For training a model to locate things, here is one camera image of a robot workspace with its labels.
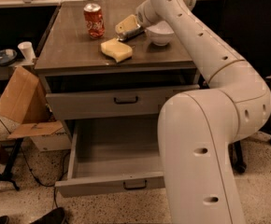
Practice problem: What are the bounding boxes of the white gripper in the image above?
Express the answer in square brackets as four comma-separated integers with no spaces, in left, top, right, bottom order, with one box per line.
[115,0,161,34]

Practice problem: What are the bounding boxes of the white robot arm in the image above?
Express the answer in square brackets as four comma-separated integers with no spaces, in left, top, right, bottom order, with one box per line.
[136,0,271,224]

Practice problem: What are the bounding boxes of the red soda can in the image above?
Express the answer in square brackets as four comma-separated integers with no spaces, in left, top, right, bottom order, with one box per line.
[84,3,105,39]

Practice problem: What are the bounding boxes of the grey drawer cabinet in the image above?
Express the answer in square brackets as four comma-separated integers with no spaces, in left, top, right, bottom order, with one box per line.
[34,0,205,142]

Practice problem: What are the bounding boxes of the grey middle drawer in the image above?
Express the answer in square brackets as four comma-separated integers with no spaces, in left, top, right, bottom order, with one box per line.
[46,85,199,120]

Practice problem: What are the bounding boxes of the grey open bottom drawer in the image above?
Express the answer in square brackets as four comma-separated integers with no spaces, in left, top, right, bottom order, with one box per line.
[56,115,164,197]

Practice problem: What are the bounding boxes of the yellow sponge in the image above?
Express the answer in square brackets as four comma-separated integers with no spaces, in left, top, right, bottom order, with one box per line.
[101,38,133,63]

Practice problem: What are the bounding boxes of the white bowl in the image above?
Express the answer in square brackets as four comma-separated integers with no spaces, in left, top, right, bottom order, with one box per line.
[145,21,174,46]

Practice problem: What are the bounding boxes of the white paper cup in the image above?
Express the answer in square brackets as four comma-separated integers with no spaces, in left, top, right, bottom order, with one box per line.
[18,41,36,61]

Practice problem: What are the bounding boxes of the black office chair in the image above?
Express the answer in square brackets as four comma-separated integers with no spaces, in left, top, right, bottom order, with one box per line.
[222,0,271,175]

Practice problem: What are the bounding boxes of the dark round dish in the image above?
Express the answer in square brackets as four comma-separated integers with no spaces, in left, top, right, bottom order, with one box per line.
[0,49,17,66]

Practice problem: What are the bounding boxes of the brown cardboard box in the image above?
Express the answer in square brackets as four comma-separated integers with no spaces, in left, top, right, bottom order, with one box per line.
[0,66,71,151]

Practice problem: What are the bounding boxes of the low side shelf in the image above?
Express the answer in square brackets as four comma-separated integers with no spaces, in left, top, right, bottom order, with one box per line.
[0,60,35,80]

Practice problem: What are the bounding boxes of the black metal stand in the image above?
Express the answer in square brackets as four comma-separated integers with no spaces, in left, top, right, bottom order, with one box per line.
[0,138,23,190]

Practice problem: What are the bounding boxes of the black shoe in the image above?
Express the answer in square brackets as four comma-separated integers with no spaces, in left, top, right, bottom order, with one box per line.
[30,207,65,224]
[0,216,9,224]

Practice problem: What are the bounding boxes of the black floor cable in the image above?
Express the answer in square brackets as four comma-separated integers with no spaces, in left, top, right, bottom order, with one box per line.
[0,97,71,210]

